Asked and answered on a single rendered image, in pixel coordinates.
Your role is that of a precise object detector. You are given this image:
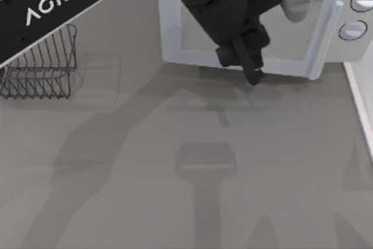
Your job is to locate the pale microwave oven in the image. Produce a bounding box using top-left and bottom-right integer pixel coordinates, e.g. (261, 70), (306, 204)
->
(158, 0), (373, 81)

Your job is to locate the microwave knob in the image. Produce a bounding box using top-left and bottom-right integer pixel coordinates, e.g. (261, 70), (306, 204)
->
(338, 20), (368, 41)
(349, 0), (373, 12)

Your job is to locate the dark wire basket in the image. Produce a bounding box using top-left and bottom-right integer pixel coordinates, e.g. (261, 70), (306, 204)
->
(0, 23), (78, 100)

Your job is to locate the microwave oven door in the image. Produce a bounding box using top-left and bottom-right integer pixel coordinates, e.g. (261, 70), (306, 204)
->
(159, 0), (332, 81)

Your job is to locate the microwave door handle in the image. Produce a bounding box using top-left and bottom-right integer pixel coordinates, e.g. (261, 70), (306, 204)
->
(304, 0), (344, 81)

